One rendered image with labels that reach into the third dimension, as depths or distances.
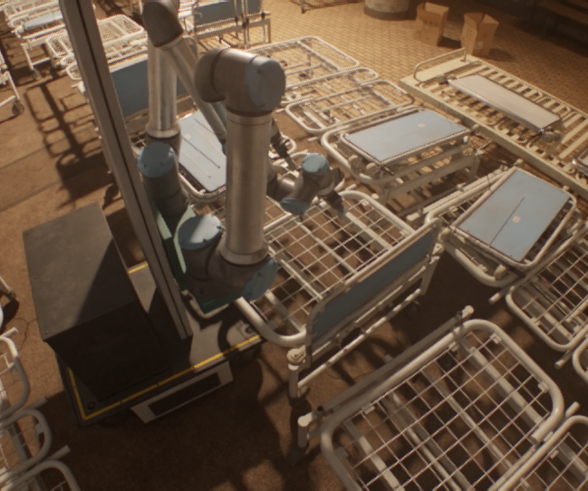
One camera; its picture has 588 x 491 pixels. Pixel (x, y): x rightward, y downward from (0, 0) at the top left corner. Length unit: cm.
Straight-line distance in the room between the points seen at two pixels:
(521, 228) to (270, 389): 144
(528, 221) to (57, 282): 209
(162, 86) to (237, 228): 75
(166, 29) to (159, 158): 51
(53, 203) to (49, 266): 174
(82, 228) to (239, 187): 83
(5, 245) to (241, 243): 231
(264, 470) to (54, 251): 126
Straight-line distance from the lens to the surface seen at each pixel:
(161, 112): 179
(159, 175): 172
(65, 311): 153
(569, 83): 561
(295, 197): 144
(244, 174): 109
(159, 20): 150
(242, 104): 101
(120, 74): 289
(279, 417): 208
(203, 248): 136
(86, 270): 161
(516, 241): 216
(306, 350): 163
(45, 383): 248
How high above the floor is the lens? 197
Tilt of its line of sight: 49 degrees down
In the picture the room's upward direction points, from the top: straight up
